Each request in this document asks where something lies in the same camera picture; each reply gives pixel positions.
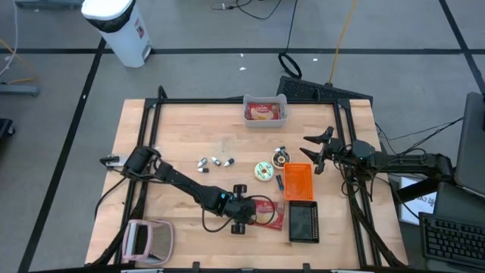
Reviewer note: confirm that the pink metal box grater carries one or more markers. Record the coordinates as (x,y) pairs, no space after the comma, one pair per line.
(161,240)

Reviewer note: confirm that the blue marker pen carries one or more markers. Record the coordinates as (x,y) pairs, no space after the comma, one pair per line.
(280,183)

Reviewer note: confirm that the black computer keyboard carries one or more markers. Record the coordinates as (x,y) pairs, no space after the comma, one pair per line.
(451,239)

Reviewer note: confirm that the black metal table frame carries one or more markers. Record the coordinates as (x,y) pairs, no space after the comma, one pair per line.
(197,101)

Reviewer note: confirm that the orange plastic basket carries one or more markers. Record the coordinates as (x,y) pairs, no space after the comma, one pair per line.
(298,182)

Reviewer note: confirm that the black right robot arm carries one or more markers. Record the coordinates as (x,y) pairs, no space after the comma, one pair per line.
(401,161)

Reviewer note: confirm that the black plastic basket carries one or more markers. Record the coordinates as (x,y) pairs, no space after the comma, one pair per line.
(303,221)

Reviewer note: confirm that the grey laptop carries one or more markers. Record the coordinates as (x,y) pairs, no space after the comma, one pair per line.
(471,151)

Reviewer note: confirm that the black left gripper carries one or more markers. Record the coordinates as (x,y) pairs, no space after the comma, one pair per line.
(240,208)

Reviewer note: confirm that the white paper sheet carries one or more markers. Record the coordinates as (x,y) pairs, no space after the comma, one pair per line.
(417,204)

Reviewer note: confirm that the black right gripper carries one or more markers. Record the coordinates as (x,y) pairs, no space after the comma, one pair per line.
(331,149)

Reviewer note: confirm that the white plastic storage bin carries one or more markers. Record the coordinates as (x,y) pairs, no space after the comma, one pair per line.
(265,124)

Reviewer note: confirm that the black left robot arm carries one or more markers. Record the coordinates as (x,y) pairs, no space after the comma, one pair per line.
(178,178)

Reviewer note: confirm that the dark grey flat panel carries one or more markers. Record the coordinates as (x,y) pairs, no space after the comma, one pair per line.
(454,201)

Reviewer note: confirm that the chocolate frosted toy donut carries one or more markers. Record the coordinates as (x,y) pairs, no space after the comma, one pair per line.
(286,161)

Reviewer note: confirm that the white trash can black liner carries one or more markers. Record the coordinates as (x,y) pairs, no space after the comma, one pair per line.
(121,34)

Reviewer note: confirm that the green frosted toy donut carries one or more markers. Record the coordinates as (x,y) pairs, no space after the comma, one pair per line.
(258,171)

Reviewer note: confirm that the red snack packet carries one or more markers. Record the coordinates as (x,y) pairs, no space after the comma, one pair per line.
(263,112)
(274,216)

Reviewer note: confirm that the grey metal floor foot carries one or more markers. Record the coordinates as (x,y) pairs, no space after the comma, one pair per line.
(19,90)

